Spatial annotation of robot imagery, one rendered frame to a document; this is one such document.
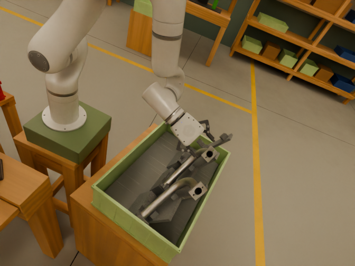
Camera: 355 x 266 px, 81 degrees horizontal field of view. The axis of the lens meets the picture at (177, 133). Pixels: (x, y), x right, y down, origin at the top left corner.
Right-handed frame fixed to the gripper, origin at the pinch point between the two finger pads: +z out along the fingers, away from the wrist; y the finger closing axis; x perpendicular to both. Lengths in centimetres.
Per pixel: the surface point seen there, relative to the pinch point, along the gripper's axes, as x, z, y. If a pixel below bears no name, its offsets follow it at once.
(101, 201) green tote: 4.1, -12.1, -45.1
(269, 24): 348, -11, 298
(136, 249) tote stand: 4, 12, -50
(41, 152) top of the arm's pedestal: 20, -47, -55
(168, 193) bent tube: -1.2, 3.2, -22.4
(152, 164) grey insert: 28.4, -5.7, -24.3
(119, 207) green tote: -2.8, -6.3, -38.9
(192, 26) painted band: 452, -139, 218
